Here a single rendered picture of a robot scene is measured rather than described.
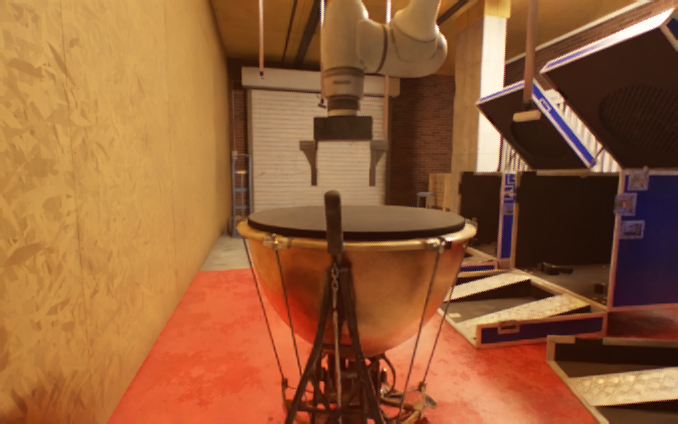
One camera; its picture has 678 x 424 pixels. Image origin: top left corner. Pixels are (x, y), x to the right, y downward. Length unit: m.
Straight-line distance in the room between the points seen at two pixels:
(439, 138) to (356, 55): 7.89
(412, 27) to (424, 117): 7.71
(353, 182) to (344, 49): 6.94
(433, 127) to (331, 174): 2.73
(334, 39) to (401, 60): 0.15
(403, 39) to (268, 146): 6.69
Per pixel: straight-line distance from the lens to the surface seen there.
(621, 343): 2.21
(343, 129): 0.76
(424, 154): 8.42
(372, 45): 0.80
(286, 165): 7.40
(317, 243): 0.75
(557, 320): 2.30
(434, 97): 8.69
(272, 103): 7.51
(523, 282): 2.88
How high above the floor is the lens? 0.93
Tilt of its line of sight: 6 degrees down
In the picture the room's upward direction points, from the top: straight up
